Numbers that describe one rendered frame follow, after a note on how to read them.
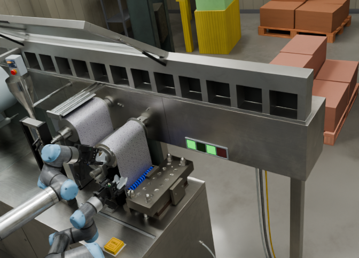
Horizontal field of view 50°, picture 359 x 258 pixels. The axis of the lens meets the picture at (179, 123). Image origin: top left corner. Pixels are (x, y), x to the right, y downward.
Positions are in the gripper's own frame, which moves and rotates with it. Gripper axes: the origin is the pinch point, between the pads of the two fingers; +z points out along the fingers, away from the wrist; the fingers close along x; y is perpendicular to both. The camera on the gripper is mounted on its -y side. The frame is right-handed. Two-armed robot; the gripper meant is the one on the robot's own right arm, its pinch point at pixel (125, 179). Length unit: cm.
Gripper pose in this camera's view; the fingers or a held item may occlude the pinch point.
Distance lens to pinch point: 204.3
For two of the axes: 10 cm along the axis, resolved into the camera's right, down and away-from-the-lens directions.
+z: 5.5, -5.1, 6.6
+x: -8.2, -1.9, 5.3
